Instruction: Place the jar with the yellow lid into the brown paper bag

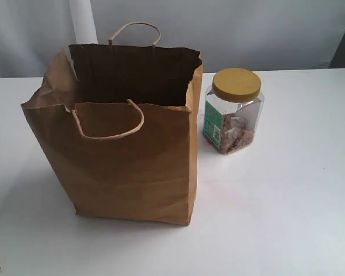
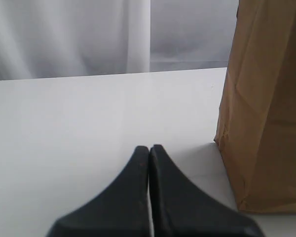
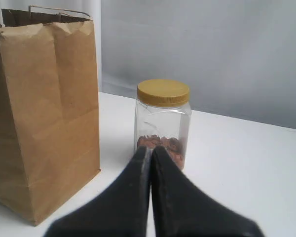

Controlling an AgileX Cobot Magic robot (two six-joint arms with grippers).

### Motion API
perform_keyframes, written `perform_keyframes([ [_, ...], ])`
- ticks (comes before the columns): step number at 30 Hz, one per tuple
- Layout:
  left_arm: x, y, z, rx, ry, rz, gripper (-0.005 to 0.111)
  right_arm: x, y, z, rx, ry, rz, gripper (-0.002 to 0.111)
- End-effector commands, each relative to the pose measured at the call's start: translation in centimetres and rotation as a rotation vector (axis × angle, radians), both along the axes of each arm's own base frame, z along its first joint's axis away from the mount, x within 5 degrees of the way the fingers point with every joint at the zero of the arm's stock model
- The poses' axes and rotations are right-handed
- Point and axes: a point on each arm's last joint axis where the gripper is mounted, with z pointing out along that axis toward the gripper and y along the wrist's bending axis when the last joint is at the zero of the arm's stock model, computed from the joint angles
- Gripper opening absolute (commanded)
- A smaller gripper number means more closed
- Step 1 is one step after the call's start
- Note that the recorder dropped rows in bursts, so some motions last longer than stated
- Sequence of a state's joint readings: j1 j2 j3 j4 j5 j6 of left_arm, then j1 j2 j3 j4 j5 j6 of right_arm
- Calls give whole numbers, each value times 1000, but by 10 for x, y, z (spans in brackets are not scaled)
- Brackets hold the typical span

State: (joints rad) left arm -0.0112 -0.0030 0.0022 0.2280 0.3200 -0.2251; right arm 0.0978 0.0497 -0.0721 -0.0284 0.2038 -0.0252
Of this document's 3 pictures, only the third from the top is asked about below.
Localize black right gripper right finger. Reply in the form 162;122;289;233
150;147;264;237

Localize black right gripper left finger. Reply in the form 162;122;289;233
45;147;150;237

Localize clear jar yellow lid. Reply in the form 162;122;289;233
134;79;191;169

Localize brown paper bag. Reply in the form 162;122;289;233
0;9;100;226

